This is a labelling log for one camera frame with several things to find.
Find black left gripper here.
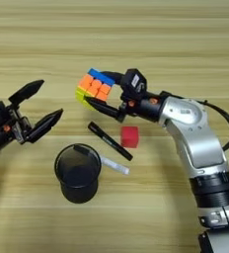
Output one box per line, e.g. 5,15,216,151
0,79,64,152

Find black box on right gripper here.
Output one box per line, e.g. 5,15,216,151
120,67,148,102

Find red foam cube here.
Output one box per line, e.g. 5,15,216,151
119,126,140,149

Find white marker with black cap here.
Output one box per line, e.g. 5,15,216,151
73,144,131,176

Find black marker pen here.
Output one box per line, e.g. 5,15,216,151
87,121,134,162

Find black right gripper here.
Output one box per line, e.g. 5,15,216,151
84,70,169,123

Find black mesh pen cup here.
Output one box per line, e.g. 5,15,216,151
53,142,103,205

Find multicolour puzzle cube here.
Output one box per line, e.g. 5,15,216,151
75,67,116,112

